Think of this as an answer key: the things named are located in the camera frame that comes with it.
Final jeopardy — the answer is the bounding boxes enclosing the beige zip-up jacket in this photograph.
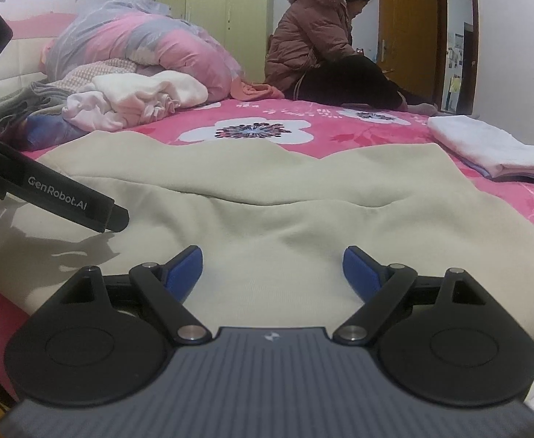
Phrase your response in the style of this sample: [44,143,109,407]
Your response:
[0,130,534,380]

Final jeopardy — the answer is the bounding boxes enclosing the blue denim jeans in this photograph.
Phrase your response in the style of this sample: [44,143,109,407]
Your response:
[19,115,87,151]

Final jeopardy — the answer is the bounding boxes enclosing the grey sweater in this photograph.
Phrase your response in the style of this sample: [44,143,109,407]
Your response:
[0,81,73,137]

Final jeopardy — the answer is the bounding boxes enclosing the white pale pink garment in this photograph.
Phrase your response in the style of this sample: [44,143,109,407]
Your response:
[61,91,127,132]

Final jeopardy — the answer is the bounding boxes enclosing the white padded headboard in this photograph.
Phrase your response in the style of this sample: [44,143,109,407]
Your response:
[0,13,76,97]

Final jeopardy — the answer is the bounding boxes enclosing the pink checkered knit blanket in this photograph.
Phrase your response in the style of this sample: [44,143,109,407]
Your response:
[49,58,137,93]

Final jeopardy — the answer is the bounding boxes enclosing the cream fleece garment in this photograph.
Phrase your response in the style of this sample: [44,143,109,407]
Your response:
[90,70,209,126]

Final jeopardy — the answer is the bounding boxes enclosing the pink floral bed blanket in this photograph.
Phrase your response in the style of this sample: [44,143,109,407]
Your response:
[0,97,534,403]

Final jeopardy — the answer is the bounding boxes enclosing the folded white towel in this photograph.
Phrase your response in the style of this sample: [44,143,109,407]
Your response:
[427,116,534,180]

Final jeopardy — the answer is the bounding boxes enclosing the pink grey rolled duvet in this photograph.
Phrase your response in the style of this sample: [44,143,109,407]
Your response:
[40,0,243,103]

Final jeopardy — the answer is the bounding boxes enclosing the salmon orange cloth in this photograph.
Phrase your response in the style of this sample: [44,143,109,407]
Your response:
[230,78,285,102]

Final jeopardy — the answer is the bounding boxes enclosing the person in mauve puffer coat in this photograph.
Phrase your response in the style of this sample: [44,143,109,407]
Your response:
[264,0,437,116]

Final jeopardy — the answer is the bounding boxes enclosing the yellow-green wardrobe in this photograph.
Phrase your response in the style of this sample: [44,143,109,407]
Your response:
[157,0,274,82]

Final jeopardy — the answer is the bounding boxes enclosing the brown wooden door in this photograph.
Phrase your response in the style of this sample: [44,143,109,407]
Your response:
[378,0,438,99]

